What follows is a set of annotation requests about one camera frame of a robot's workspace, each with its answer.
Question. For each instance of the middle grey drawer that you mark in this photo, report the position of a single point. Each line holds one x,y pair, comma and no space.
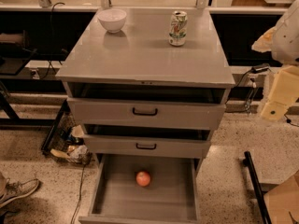
146,141

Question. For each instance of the black power adapter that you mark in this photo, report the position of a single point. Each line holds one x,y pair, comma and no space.
260,68

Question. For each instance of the white bowl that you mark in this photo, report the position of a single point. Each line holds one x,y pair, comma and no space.
112,19

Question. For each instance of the grey sneaker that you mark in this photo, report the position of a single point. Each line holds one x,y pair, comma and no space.
18,190

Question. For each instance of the bottom grey drawer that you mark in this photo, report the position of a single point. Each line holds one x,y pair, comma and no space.
170,197

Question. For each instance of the red apple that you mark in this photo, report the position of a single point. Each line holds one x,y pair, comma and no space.
143,179

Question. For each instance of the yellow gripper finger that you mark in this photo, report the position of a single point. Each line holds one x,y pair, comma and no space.
283,94
264,42

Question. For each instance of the top grey drawer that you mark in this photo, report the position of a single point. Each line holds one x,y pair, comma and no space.
146,106

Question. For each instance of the grey drawer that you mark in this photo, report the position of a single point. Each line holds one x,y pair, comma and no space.
146,106
146,141
170,197

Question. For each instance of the cardboard box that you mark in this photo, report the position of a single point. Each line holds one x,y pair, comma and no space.
282,202

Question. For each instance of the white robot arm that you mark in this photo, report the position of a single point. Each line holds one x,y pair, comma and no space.
282,41

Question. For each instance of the wire basket with trash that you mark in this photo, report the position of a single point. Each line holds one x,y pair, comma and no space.
62,145

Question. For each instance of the black metal bar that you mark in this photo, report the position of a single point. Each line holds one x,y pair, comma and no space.
257,188

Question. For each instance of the grey drawer cabinet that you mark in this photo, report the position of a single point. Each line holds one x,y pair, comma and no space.
140,54

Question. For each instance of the green white soda can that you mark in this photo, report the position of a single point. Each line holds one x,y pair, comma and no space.
178,28

